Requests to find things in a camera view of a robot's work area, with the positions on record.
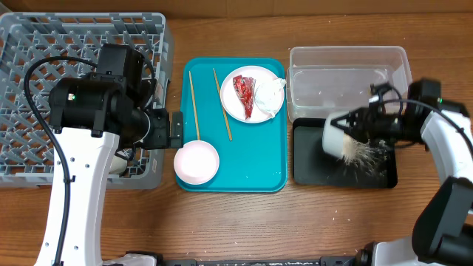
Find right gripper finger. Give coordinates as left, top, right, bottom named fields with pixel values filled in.
left=332, top=107, right=368, bottom=123
left=331, top=123, right=369, bottom=141

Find grey-green bowl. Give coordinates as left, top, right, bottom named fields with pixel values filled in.
left=322, top=112, right=352, bottom=159

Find white rice grains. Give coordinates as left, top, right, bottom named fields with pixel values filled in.
left=341, top=135, right=389, bottom=177

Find wooden chopstick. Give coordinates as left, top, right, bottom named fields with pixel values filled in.
left=212, top=68, right=233, bottom=142
left=188, top=70, right=200, bottom=140

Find red snack wrapper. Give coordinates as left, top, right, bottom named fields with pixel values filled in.
left=233, top=75, right=256, bottom=120

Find white napkin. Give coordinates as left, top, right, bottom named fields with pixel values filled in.
left=254, top=78, right=286, bottom=118

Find white cup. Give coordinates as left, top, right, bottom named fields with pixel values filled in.
left=109, top=156, right=128, bottom=174

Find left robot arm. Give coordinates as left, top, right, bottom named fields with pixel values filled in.
left=36, top=44, right=184, bottom=265

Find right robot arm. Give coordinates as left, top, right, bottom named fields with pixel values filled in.
left=322, top=78, right=472, bottom=265

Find clear plastic waste bin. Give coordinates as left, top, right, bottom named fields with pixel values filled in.
left=286, top=46, right=412, bottom=121

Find black waste tray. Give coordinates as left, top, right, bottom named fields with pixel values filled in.
left=293, top=118, right=398, bottom=188

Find pink saucer plate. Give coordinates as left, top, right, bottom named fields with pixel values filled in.
left=174, top=140, right=220, bottom=185

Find white round plate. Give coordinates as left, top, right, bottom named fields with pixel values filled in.
left=220, top=66, right=278, bottom=123

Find teal serving tray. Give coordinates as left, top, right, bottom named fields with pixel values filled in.
left=177, top=58, right=288, bottom=193

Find grey plastic dish rack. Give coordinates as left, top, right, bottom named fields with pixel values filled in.
left=1, top=13, right=174, bottom=188

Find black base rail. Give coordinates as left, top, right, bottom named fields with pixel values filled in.
left=103, top=242, right=424, bottom=266

